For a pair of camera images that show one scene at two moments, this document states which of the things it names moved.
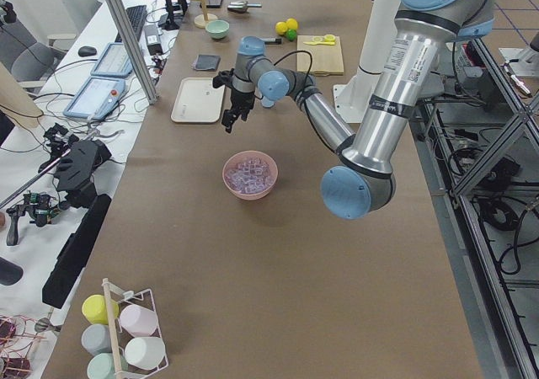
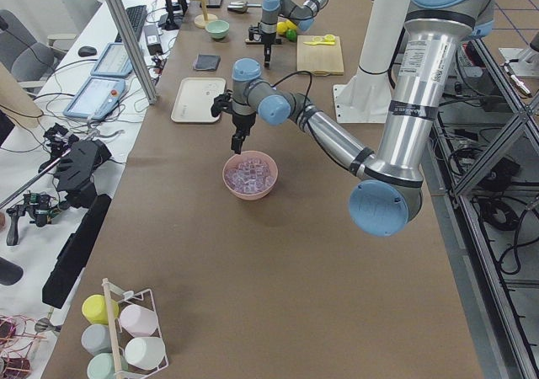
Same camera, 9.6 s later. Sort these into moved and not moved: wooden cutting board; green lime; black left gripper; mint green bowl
Moved: black left gripper
Not moved: green lime; wooden cutting board; mint green bowl
